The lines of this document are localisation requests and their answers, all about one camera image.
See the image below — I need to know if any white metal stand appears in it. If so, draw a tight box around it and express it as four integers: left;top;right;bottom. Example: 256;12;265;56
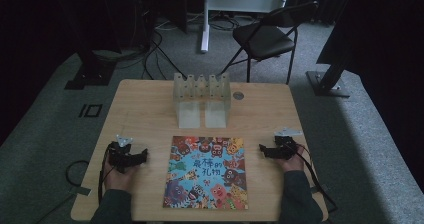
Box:
200;0;292;54

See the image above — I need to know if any black folding chair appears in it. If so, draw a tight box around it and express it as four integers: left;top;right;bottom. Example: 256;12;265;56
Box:
219;1;320;85

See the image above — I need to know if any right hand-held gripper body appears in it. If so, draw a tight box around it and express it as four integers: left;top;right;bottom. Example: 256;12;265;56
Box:
273;127;304;160

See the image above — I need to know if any grey tape patch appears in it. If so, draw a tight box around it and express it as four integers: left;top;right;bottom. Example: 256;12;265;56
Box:
68;185;92;197

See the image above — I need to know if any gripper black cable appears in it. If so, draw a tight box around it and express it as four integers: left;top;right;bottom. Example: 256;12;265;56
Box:
293;143;339;215
97;146;114;205

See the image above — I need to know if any black stand with square base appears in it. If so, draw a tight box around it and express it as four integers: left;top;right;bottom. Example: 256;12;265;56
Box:
63;47;118;91

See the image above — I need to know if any black slanted stand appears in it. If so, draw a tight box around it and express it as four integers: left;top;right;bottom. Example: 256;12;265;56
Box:
305;13;359;99

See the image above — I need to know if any person's right hand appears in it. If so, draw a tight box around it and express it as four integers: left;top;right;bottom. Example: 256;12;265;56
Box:
276;152;306;174

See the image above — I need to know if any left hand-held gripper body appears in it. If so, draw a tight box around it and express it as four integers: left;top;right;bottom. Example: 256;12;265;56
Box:
107;134;135;174

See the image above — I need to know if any colourful picture book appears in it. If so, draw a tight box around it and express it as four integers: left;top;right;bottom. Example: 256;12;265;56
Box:
162;135;250;211

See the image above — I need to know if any clear acrylic book rack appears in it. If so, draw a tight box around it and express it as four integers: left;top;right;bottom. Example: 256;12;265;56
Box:
172;72;232;129

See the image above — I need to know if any black looped floor cable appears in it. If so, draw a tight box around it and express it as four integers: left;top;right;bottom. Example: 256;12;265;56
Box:
64;159;90;188

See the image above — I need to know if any bundle of black floor cables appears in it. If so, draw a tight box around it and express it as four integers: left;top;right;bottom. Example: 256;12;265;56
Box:
142;28;188;82

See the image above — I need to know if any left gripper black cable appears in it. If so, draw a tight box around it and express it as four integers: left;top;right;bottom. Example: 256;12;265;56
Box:
97;146;114;205

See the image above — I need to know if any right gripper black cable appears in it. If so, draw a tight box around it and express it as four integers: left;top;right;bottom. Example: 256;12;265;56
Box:
293;143;339;215

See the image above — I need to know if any person's left hand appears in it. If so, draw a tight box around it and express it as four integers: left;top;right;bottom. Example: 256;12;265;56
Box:
103;159;140;194

